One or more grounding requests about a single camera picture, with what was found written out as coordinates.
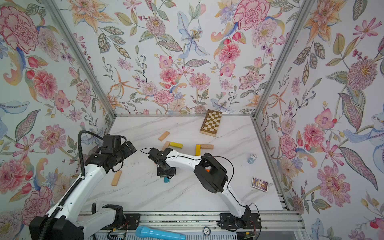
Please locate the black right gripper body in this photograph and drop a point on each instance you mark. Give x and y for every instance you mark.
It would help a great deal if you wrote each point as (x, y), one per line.
(161, 173)

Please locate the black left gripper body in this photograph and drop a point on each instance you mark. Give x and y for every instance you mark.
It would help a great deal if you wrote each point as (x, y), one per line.
(124, 152)

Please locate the natural wood block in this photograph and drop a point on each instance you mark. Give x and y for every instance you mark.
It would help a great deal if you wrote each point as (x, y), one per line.
(163, 136)
(116, 178)
(207, 147)
(166, 145)

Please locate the yellow block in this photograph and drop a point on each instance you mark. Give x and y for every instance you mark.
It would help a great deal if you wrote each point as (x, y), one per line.
(176, 145)
(198, 150)

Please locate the natural wood block top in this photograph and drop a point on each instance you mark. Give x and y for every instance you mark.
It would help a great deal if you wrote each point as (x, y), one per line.
(207, 147)

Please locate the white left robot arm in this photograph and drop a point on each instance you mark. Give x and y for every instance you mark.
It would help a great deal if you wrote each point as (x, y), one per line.
(61, 221)

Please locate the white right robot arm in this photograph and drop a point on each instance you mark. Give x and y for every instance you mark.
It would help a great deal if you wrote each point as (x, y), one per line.
(210, 173)

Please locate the wooden chessboard box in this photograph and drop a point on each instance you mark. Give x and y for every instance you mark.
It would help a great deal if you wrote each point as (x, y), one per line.
(211, 123)

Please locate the blue microphone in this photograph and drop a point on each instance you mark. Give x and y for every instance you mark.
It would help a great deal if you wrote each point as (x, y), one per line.
(145, 232)

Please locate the small round gauge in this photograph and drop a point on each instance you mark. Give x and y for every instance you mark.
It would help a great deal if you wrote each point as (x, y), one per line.
(206, 231)

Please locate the blue poker chip stack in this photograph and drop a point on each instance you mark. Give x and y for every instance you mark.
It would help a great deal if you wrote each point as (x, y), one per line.
(252, 158)

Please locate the small card box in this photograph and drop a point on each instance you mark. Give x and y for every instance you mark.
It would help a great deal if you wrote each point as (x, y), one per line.
(260, 184)

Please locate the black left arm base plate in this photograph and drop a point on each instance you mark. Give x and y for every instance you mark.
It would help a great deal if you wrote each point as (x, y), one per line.
(128, 222)

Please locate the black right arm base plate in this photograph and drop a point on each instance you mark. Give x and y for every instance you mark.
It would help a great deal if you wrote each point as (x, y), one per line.
(248, 221)

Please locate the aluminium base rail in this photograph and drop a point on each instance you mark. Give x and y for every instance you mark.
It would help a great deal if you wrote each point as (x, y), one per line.
(272, 221)

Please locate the aluminium left corner post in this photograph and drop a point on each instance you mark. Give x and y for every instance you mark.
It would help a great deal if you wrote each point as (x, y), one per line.
(68, 36)

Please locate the aluminium corner post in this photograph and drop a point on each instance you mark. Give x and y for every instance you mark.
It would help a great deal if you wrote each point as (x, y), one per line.
(303, 13)
(68, 36)

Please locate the aluminium right corner post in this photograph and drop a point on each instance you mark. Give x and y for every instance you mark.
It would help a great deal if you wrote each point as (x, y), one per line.
(303, 13)

